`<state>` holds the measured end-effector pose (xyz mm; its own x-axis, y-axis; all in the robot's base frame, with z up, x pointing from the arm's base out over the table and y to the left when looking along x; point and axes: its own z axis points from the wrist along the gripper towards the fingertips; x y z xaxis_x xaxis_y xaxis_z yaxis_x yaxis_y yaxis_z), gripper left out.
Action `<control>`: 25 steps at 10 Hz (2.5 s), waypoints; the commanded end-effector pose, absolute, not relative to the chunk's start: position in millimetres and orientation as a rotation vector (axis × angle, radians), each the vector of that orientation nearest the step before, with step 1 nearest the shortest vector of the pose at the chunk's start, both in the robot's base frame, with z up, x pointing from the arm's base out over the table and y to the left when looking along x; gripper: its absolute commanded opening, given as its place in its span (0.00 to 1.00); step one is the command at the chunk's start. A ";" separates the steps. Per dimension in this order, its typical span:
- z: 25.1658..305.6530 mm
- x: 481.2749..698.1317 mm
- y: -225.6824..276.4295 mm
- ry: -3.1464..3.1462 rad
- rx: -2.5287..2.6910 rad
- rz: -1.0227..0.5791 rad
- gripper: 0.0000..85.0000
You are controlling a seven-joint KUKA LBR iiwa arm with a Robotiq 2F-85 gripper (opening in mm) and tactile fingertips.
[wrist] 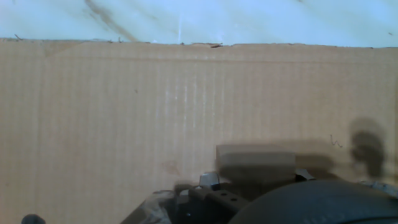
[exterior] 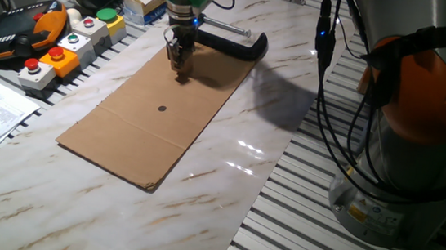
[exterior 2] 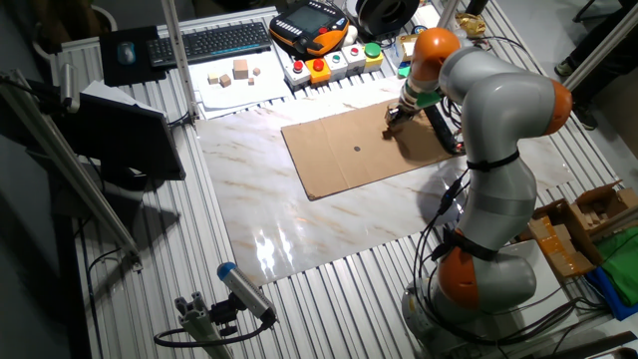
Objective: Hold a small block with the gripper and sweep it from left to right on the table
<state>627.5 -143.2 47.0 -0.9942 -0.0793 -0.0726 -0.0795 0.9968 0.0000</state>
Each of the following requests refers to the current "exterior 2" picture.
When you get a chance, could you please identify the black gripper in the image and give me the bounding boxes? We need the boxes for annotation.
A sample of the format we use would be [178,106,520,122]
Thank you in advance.
[383,100,417,134]

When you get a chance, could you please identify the brown cardboard sheet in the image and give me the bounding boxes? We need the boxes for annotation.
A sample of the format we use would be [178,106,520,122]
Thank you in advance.
[280,96,458,201]

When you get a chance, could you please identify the yellow box green mushroom button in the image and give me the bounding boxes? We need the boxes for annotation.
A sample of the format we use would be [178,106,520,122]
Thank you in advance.
[362,42,385,74]

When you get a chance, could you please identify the white box small red button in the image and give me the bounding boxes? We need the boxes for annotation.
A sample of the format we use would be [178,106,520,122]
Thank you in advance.
[341,43,368,76]

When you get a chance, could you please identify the small cardboard box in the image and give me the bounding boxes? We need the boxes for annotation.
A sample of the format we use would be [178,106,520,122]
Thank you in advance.
[396,33,419,64]

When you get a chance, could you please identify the white box green button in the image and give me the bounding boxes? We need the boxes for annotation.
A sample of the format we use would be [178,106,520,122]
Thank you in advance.
[323,51,349,83]

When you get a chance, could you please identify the orange box red button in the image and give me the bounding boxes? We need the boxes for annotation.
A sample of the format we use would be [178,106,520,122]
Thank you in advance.
[304,58,332,86]

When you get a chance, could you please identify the black filament spool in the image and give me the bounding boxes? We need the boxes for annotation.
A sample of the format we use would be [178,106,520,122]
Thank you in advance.
[356,0,421,37]

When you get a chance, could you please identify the gold metal object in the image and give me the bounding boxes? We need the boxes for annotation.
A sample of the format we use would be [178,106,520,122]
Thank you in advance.
[454,12,487,37]

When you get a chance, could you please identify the black and orange teach pendant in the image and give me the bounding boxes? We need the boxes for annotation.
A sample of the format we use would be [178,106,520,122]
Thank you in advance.
[268,0,351,57]

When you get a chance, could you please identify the marble pattern table sheet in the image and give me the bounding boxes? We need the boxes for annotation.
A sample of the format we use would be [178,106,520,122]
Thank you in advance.
[195,74,574,288]

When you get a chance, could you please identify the white printed paper sheets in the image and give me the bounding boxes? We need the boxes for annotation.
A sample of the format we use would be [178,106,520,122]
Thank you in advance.
[187,49,295,121]

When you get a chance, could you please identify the dark shoe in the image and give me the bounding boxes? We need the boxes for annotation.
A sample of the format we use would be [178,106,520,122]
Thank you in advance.
[554,58,577,79]
[572,102,600,132]

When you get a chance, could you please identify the black keyboard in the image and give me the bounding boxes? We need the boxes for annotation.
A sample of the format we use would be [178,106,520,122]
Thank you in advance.
[146,21,273,69]

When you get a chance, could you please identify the orange brown carton stack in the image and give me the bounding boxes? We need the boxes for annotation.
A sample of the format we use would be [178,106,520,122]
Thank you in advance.
[527,214,595,278]

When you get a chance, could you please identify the open brown cardboard box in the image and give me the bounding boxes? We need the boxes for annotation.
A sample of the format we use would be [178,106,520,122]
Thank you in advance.
[542,179,638,265]

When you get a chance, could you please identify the dark trouser leg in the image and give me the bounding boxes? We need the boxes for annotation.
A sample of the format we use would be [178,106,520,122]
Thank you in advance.
[572,2,638,101]

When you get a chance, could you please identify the black mouse pad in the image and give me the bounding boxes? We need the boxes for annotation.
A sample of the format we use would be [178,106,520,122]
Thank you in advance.
[98,25,168,89]

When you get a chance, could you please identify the green cloth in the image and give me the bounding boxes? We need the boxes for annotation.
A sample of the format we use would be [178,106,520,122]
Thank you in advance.
[595,226,638,306]

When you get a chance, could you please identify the black monitor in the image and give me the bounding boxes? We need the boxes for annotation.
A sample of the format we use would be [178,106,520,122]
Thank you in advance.
[57,92,187,220]

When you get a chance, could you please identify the dark computer mouse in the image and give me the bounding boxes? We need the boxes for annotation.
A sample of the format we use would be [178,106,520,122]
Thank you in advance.
[117,41,137,66]

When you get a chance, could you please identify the blue bag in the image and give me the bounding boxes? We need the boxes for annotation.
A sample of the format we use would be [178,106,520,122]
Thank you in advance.
[585,266,638,322]

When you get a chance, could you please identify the short aluminium profile stub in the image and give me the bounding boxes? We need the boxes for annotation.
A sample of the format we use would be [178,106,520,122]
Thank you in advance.
[173,291,235,359]

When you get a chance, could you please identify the dark wooden plank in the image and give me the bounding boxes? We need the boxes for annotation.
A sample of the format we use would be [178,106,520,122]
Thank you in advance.
[537,331,638,359]

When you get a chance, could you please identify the dark chair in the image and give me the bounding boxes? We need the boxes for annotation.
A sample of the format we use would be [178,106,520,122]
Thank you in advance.
[27,0,120,56]

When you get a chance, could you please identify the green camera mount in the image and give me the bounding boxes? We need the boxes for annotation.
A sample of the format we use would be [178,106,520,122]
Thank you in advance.
[397,64,444,110]

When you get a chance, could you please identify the black cable with inline plug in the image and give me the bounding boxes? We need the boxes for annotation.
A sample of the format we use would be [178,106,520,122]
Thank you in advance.
[412,169,473,340]

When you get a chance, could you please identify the aluminium frame post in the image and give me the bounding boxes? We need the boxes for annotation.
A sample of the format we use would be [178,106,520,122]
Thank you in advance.
[159,0,200,123]
[433,0,461,32]
[562,3,638,92]

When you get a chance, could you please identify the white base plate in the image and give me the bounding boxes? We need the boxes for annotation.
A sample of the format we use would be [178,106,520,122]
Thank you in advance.
[497,238,580,345]

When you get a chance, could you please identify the silver camera with blue cap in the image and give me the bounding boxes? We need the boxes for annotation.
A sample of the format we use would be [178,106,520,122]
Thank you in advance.
[216,261,278,325]

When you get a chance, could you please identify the black cable bundle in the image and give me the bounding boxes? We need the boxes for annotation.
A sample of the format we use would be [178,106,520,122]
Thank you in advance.
[423,291,615,353]

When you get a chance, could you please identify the black camera clamp mount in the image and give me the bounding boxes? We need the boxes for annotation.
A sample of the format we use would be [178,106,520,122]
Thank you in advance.
[208,293,241,338]

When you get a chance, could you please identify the black camera cable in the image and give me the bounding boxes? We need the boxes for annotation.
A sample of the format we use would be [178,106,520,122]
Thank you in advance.
[153,318,273,349]

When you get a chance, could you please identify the slanted aluminium frame bar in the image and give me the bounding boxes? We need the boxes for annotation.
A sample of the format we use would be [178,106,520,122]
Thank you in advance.
[0,69,145,273]

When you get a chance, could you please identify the thin black cable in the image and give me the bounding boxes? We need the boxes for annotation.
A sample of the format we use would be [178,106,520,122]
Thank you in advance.
[79,246,122,359]

